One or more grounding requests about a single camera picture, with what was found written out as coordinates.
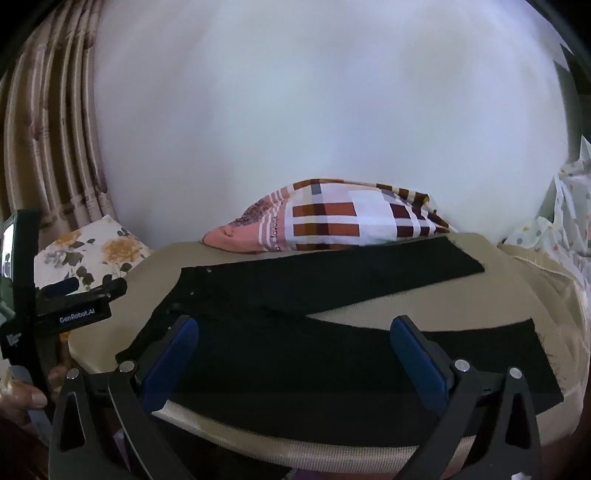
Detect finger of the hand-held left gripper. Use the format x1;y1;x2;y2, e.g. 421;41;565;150
38;276;128;303

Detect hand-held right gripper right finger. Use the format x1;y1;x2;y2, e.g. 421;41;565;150
390;315;544;480

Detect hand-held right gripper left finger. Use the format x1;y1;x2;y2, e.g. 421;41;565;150
48;315;200;480

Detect black pants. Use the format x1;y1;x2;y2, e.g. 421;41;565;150
115;235;565;446

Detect person's left hand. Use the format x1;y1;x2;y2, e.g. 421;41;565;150
0;362;71;435

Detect floral yellow white pillow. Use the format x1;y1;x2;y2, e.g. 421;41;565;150
33;215;155;296

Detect beige patterned curtain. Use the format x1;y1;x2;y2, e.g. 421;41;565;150
0;0;122;241

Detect plaid orange white pillow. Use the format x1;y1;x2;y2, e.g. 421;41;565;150
202;178;458;254

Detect white polka-dot cloth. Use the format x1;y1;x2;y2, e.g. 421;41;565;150
501;136;591;287

